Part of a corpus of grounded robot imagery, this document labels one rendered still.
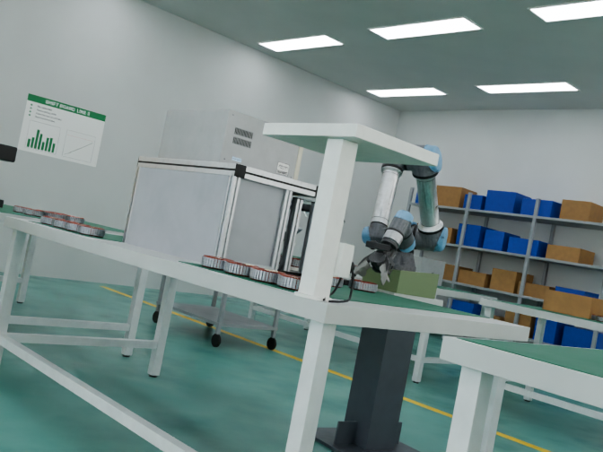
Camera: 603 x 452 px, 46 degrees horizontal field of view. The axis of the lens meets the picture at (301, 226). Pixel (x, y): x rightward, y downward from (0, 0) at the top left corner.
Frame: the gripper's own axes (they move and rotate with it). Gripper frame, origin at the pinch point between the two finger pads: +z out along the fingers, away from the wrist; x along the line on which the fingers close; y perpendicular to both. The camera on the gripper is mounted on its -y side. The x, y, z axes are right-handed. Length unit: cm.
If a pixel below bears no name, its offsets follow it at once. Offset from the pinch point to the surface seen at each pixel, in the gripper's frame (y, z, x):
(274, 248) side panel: -30.7, 11.2, 20.8
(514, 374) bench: -76, 53, -102
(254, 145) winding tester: -55, -17, 35
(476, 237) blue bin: 518, -374, 278
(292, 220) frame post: -30.1, -3.0, 21.1
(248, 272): -60, 37, -5
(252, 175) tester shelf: -58, -1, 22
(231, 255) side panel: -44, 25, 24
